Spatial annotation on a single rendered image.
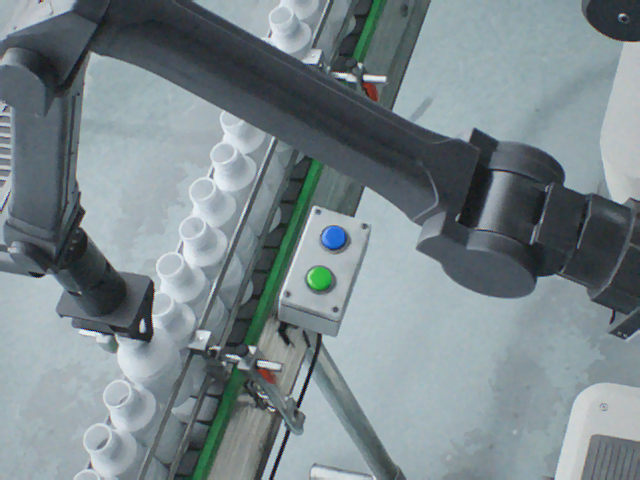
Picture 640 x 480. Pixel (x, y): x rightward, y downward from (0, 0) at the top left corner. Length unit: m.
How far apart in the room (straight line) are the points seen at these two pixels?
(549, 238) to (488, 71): 2.23
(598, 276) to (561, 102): 2.11
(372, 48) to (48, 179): 0.90
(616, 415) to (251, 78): 1.56
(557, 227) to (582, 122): 2.08
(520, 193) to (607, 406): 1.43
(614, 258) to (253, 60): 0.31
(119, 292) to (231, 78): 0.55
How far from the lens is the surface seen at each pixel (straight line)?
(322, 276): 1.63
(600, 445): 2.40
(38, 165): 1.21
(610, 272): 1.03
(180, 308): 1.64
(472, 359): 2.80
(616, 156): 1.18
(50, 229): 1.31
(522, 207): 1.02
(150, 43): 0.96
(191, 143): 3.33
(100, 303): 1.46
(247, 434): 1.80
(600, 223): 1.02
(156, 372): 1.59
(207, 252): 1.69
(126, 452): 1.59
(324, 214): 1.68
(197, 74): 0.97
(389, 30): 2.09
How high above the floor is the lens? 2.46
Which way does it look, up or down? 54 degrees down
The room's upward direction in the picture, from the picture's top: 27 degrees counter-clockwise
